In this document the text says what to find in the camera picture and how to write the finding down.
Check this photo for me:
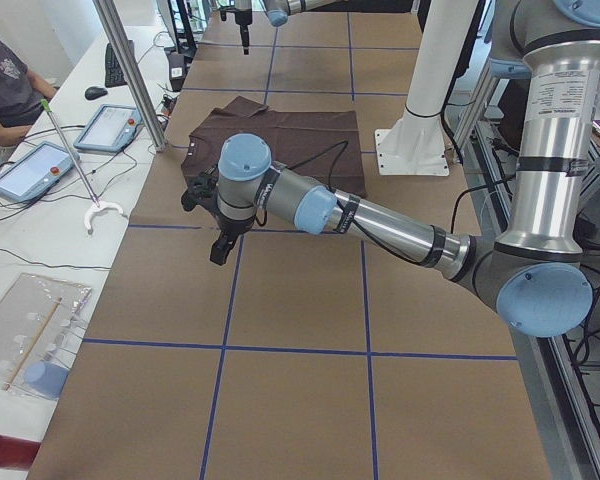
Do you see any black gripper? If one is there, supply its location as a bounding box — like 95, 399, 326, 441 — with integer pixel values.
233, 0, 252, 55
210, 209, 254, 265

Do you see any brown t-shirt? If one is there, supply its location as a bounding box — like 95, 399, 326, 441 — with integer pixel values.
181, 96, 367, 197

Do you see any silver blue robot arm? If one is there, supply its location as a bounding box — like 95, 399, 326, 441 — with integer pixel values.
228, 0, 331, 55
208, 1, 600, 337

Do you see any black box with label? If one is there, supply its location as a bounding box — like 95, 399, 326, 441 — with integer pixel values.
167, 52, 187, 92

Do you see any reacher stick white hook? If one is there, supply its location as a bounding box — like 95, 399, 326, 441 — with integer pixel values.
41, 99, 127, 235

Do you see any black keyboard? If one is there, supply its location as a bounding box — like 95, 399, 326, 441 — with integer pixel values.
104, 43, 127, 88

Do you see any teach pendant far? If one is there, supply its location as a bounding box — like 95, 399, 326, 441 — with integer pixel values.
74, 104, 143, 153

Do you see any teach pendant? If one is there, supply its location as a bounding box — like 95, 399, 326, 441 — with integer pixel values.
0, 141, 73, 202
74, 104, 143, 153

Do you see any black computer mouse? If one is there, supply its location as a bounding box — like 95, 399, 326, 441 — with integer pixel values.
84, 86, 108, 101

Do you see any blue tape line crosswise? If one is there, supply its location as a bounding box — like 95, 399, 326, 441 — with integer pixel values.
82, 338, 518, 362

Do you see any blue tape line lengthwise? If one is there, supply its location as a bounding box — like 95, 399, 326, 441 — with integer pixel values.
197, 14, 281, 480

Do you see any teach pendant near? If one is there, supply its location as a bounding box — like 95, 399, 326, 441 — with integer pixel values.
0, 141, 73, 202

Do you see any clear plastic bag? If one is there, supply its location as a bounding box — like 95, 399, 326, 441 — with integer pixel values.
0, 274, 91, 400

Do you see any blue cup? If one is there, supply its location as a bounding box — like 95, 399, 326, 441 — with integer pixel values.
24, 361, 69, 400

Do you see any wooden stick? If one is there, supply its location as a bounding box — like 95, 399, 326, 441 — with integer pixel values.
2, 297, 62, 391

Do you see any person in grey shirt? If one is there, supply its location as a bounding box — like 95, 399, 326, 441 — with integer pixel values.
0, 40, 57, 147

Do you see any red object at corner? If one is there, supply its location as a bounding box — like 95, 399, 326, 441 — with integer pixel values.
0, 434, 41, 471

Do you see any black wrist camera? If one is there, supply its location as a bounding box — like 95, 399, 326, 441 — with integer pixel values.
181, 168, 219, 213

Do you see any aluminium frame post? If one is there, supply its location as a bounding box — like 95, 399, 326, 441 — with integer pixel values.
93, 0, 167, 152

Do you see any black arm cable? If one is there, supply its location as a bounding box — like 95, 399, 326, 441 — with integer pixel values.
284, 139, 351, 189

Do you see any aluminium truss frame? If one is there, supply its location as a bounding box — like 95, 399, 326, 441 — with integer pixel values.
454, 64, 600, 480

